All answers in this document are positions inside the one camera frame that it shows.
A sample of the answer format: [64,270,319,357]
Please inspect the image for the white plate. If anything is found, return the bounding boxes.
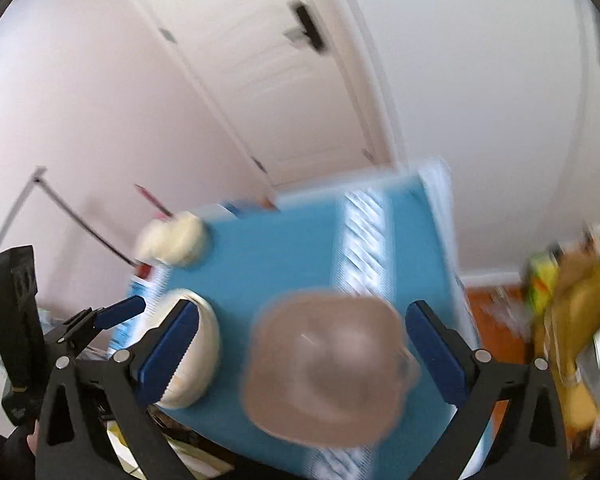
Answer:
[152,288,222,396]

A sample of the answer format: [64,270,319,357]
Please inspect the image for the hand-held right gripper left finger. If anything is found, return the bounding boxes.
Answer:
[34,299,201,480]

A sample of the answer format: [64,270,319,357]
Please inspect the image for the white round bowl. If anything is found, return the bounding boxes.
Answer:
[138,220,173,262]

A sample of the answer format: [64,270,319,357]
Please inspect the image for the teal patterned tablecloth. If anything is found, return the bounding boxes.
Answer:
[111,160,502,480]

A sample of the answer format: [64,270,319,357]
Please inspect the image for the cream round bowl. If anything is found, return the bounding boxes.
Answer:
[160,211,212,267]

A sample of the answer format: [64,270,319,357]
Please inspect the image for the pink square bowl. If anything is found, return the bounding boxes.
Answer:
[241,290,422,447]

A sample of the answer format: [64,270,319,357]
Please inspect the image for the cream plate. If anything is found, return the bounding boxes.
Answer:
[155,375,212,410]

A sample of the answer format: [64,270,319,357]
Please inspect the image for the black door lock handle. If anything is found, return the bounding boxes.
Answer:
[284,0,329,54]

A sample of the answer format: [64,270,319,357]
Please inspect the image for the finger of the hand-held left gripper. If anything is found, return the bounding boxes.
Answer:
[45,296,147,357]

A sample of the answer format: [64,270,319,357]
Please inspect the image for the white panel door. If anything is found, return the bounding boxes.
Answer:
[107,0,402,197]

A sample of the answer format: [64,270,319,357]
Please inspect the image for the black clothes rack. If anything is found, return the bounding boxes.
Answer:
[0,165,142,267]

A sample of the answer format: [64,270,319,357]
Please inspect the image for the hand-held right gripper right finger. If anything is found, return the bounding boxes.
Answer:
[405,300,569,480]

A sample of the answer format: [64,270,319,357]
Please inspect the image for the yellow bag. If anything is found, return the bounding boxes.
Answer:
[524,224,600,457]

